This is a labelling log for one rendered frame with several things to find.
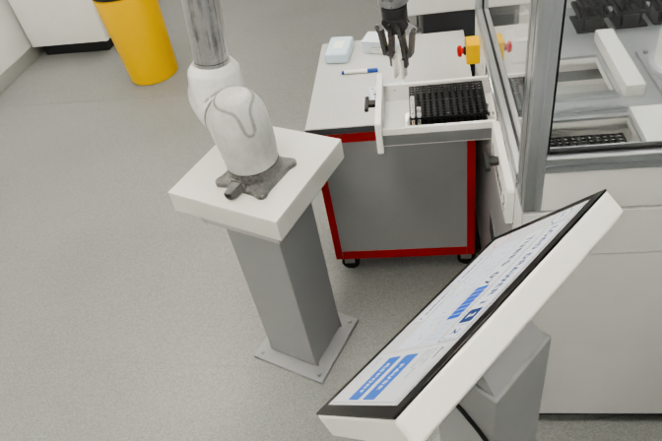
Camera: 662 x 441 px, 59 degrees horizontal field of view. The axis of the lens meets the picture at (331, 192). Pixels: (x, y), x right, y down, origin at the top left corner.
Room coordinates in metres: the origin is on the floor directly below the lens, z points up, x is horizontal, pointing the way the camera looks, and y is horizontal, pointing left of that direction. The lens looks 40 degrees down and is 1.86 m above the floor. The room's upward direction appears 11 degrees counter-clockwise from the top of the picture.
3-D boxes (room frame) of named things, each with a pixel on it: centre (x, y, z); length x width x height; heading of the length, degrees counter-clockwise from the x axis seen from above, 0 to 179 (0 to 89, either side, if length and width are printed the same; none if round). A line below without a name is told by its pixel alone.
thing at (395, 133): (1.45, -0.40, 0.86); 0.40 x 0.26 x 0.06; 78
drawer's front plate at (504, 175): (1.12, -0.44, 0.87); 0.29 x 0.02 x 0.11; 168
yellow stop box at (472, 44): (1.75, -0.57, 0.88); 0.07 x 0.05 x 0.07; 168
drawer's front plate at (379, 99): (1.50, -0.20, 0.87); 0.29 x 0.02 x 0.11; 168
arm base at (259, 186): (1.35, 0.22, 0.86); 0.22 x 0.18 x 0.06; 141
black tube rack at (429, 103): (1.45, -0.39, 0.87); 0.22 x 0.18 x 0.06; 78
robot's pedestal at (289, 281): (1.37, 0.20, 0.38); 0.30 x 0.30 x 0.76; 55
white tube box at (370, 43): (2.11, -0.31, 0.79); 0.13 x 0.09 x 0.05; 61
